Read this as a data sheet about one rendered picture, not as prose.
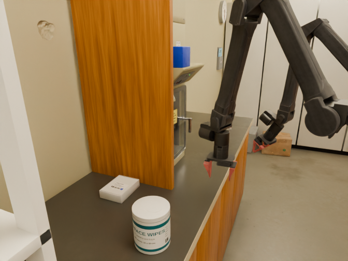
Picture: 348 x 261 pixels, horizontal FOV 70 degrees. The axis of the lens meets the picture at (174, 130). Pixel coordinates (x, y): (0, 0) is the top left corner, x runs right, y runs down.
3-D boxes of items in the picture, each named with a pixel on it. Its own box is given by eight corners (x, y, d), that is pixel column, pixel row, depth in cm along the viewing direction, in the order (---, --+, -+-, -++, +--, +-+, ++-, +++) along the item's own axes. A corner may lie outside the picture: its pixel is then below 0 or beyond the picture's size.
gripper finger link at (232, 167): (219, 174, 106) (220, 154, 103) (236, 177, 103) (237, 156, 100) (215, 182, 100) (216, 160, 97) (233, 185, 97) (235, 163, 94)
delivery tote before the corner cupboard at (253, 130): (214, 147, 409) (215, 128, 398) (221, 139, 444) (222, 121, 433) (253, 154, 384) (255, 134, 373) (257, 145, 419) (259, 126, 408)
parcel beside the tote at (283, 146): (261, 154, 385) (263, 136, 376) (260, 146, 414) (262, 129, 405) (289, 157, 374) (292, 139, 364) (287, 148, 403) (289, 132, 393)
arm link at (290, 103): (304, 30, 106) (315, 31, 112) (291, 30, 110) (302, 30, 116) (284, 126, 122) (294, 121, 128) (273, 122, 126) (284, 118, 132)
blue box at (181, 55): (162, 67, 114) (161, 46, 111) (171, 65, 123) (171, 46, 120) (182, 68, 110) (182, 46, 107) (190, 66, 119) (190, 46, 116)
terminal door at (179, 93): (163, 169, 131) (161, 93, 118) (184, 148, 157) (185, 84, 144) (164, 170, 131) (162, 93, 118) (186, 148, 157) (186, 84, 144)
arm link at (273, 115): (285, 118, 121) (293, 115, 127) (267, 103, 127) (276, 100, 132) (271, 135, 129) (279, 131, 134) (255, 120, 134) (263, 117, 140)
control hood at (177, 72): (159, 89, 116) (159, 67, 113) (185, 80, 145) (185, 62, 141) (183, 91, 112) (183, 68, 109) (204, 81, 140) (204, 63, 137)
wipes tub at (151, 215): (127, 248, 87) (124, 212, 82) (145, 225, 98) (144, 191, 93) (160, 260, 82) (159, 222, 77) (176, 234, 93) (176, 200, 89)
